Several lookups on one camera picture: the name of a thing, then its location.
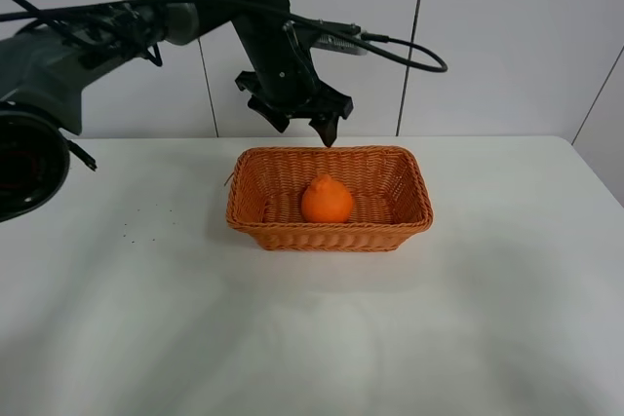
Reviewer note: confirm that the orange with stem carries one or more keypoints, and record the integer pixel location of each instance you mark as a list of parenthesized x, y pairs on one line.
[(326, 200)]

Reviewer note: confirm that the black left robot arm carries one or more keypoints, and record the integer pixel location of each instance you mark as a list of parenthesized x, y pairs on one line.
[(46, 66)]

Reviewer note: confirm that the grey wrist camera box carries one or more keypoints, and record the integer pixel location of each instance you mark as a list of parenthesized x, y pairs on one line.
[(334, 44)]

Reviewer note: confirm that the orange wicker basket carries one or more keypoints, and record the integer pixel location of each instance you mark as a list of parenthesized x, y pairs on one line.
[(391, 201)]

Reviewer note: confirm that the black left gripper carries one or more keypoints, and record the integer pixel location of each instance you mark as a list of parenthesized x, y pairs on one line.
[(284, 83)]

